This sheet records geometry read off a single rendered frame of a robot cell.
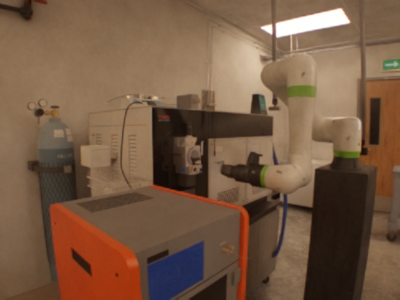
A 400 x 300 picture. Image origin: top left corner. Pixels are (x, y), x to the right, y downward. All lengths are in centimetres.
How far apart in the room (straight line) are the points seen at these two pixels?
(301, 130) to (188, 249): 68
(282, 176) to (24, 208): 182
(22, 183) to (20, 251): 51
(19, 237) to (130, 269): 183
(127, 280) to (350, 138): 110
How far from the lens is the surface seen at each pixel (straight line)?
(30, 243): 228
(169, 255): 52
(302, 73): 106
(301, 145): 105
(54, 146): 179
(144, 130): 122
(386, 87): 476
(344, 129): 129
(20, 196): 216
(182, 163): 123
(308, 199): 438
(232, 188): 168
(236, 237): 69
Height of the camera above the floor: 134
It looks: 5 degrees down
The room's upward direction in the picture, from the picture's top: straight up
